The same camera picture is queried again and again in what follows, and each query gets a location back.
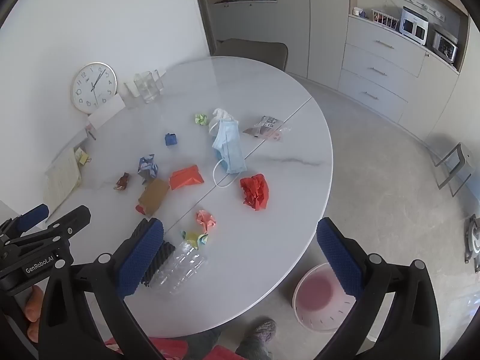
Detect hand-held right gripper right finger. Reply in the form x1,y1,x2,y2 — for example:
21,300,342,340
316,217,441,360

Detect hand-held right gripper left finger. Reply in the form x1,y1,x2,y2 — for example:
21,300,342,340
37,217,166,360

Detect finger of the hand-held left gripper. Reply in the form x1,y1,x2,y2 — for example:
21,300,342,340
7,205,92,247
0,203,50,239

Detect white slotted plastic bin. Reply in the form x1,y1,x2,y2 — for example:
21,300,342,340
292,262,362,333

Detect brown cardboard piece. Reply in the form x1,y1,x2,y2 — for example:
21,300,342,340
137,178,170,218

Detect pink paper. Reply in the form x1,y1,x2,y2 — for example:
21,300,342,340
195,210,217,235

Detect orange packet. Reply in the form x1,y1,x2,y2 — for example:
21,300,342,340
169,164,205,192

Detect red paper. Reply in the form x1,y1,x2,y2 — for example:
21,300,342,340
239,173,270,211

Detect blue face mask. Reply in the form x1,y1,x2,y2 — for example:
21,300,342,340
211,119,248,188

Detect person's left hand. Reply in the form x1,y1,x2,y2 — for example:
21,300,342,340
23,284,47,344

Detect black ribbed foam piece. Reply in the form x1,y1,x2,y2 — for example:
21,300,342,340
129,218,176,290

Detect white paper sheet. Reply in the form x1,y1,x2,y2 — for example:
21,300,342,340
43,146,83,214

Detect clear plastic bottle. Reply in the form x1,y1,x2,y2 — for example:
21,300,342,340
148,240,209,295

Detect yellow green crumpled paper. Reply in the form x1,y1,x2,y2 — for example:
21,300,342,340
181,230,211,249

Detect brown candy wrapper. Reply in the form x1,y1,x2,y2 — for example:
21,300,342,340
113,172,131,192

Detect yellow sticky notes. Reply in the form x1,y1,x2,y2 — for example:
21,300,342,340
74,147,93,166

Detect blue patterned crumpled paper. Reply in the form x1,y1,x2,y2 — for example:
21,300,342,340
137,154,159,185

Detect person's pink floral robe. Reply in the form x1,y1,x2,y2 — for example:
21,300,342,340
103,337,241,360

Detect person's quilted trouser leg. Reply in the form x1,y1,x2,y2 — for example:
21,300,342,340
185,330,222,360

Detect white card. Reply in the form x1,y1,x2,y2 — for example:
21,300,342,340
87,94,126,130

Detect person's grey slipper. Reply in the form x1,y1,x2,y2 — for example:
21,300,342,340
234,318,278,360

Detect grey wheeled floor machine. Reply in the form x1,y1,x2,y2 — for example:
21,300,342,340
463,214,480,274

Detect grey metal stool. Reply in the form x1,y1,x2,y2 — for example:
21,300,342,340
433,142,477,198

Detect clear glass cup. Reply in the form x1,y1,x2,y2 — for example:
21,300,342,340
133,70,161,104

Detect white crumpled tissue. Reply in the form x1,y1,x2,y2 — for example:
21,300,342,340
208,108,241,136

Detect grey cabinet drawer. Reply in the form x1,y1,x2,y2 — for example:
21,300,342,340
337,69,409,124
340,43,421,102
343,17,426,77

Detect grey cabinet door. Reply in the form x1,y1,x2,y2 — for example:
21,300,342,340
397,52,460,139

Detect grey chair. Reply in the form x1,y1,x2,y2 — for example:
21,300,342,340
212,38,289,73

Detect tall grey cabinet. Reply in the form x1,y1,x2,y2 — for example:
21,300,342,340
277,0,351,91

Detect silver toaster oven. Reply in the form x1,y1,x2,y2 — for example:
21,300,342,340
432,30,460,64

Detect white countertop appliance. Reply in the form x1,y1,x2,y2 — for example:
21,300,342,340
398,5,430,46

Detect round white wall clock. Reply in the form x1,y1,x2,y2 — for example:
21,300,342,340
70,62,118,114

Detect wire dish rack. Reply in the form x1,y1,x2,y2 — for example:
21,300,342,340
371,9,400,32

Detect white wall rail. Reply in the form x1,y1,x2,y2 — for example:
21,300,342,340
400,0,447,23

